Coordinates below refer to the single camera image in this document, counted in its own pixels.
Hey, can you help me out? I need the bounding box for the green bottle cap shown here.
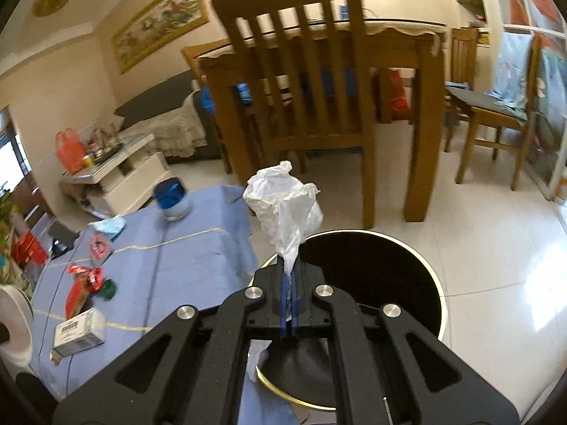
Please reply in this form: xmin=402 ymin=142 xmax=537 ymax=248
xmin=97 ymin=278 xmax=118 ymax=301

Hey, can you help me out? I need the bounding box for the white coffee table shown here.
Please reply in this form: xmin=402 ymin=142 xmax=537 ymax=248
xmin=60 ymin=133 xmax=171 ymax=226

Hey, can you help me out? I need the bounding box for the red snack wrapper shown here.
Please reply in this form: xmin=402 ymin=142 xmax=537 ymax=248
xmin=67 ymin=265 xmax=105 ymax=293

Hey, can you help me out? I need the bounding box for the white and green box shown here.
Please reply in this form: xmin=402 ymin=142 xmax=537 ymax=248
xmin=52 ymin=307 xmax=107 ymax=358

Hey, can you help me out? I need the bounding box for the dark grey sofa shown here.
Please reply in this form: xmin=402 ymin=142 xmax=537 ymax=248
xmin=113 ymin=68 xmax=222 ymax=160

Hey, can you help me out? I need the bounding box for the pink packet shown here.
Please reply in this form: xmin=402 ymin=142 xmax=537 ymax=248
xmin=88 ymin=234 xmax=111 ymax=263

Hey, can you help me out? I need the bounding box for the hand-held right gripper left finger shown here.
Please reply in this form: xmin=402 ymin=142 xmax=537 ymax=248
xmin=52 ymin=257 xmax=291 ymax=425

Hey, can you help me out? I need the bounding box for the jar with blue lid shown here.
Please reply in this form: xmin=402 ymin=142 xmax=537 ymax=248
xmin=153 ymin=177 xmax=191 ymax=222

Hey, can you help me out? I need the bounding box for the orange plastic bag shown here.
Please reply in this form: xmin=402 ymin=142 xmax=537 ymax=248
xmin=55 ymin=127 xmax=87 ymax=173

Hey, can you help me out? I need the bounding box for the glass partition door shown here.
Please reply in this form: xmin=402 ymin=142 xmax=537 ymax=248
xmin=500 ymin=0 xmax=567 ymax=200

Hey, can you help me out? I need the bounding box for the blue shopping bag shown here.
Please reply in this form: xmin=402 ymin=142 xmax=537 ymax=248
xmin=199 ymin=82 xmax=251 ymax=113

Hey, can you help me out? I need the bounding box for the white plastic bag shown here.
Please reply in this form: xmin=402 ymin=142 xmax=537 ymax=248
xmin=243 ymin=160 xmax=323 ymax=382

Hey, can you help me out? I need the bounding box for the lace dining table cover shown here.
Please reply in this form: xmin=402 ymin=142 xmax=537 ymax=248
xmin=195 ymin=20 xmax=446 ymax=59

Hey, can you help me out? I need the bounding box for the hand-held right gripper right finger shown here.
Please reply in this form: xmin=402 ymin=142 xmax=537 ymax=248
xmin=292 ymin=257 xmax=520 ymax=425

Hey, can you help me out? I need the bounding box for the blue striped tablecloth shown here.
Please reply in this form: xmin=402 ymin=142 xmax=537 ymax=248
xmin=29 ymin=183 xmax=302 ymax=425

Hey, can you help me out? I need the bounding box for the wooden slat-back chair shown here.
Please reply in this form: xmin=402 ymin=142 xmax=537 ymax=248
xmin=212 ymin=0 xmax=377 ymax=231

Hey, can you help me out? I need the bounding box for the wooden chair with blue bag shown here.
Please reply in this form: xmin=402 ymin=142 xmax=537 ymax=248
xmin=181 ymin=39 xmax=249 ymax=175

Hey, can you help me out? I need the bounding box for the cream lace sofa cover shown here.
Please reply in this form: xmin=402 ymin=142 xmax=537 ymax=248
xmin=151 ymin=93 xmax=210 ymax=158

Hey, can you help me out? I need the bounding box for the wooden dining table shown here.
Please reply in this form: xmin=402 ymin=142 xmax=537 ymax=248
xmin=195 ymin=20 xmax=446 ymax=224

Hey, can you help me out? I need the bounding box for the black bin with gold rim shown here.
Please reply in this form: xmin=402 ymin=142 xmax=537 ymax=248
xmin=254 ymin=229 xmax=445 ymax=410

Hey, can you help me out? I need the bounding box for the white round appliance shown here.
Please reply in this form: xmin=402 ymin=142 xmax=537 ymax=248
xmin=0 ymin=285 xmax=34 ymax=368

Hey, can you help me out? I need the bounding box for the light blue face mask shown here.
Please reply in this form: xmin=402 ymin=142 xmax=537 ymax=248
xmin=89 ymin=215 xmax=127 ymax=237

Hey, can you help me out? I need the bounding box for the gold-framed horse painting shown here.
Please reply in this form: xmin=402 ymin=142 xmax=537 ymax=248
xmin=111 ymin=0 xmax=210 ymax=74

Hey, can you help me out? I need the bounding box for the red bag under table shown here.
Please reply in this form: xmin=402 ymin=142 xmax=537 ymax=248
xmin=389 ymin=68 xmax=410 ymax=118

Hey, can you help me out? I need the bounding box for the red gift box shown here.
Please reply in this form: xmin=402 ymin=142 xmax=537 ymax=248
xmin=11 ymin=229 xmax=49 ymax=268

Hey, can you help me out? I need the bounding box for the light blue cloth on chair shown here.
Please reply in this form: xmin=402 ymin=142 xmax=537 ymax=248
xmin=487 ymin=31 xmax=539 ymax=111

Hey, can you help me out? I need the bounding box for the black phone stand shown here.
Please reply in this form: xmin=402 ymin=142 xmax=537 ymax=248
xmin=48 ymin=220 xmax=81 ymax=258

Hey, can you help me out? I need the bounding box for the wooden chair with dark cushion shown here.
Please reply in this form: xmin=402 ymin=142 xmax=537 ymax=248
xmin=444 ymin=33 xmax=543 ymax=191

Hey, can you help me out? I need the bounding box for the red and green packet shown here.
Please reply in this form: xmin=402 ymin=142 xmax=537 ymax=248
xmin=66 ymin=280 xmax=91 ymax=319

